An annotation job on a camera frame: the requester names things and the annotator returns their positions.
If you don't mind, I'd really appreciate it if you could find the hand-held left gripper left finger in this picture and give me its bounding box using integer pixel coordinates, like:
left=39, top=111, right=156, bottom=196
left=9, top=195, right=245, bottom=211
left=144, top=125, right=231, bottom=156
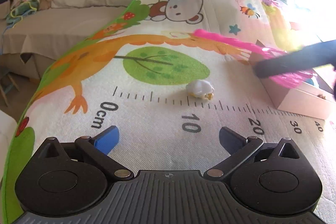
left=32, top=126, right=134, bottom=180

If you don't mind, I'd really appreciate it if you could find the wooden stool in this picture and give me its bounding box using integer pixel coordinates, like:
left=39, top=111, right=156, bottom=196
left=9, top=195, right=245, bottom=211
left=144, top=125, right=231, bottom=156
left=0, top=69, right=20, bottom=107

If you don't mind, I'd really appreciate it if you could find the green cloth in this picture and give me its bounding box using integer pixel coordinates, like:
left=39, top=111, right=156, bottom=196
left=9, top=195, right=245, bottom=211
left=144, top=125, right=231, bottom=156
left=6, top=0, right=40, bottom=28

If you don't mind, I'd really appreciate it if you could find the white toy duck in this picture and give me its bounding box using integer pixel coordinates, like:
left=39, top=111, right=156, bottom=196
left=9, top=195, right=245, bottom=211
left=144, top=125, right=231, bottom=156
left=185, top=80, right=214, bottom=101

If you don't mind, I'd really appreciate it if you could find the cartoon play mat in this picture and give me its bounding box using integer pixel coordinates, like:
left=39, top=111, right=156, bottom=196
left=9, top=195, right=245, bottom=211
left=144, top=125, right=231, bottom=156
left=0, top=0, right=336, bottom=224

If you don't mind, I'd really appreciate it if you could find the pink cardboard box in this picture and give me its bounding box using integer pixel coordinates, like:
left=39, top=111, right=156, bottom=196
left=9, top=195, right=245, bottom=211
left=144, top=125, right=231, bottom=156
left=249, top=40, right=336, bottom=120

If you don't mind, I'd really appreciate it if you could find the pink plastic toy wand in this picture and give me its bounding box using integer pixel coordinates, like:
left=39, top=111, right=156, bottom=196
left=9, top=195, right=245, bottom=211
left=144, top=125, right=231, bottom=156
left=194, top=28, right=314, bottom=88

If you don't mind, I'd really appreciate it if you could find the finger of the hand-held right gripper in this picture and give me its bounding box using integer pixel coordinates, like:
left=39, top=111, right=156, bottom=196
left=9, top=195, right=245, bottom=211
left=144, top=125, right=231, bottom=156
left=253, top=40, right=336, bottom=80

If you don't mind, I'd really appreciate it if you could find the beige sofa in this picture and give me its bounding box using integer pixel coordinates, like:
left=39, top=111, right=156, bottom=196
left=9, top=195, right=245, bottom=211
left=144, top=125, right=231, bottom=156
left=0, top=0, right=252, bottom=83

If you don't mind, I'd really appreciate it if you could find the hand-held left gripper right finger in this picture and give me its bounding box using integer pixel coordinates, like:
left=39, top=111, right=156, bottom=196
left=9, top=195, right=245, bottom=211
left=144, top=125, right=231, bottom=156
left=204, top=127, right=302, bottom=179

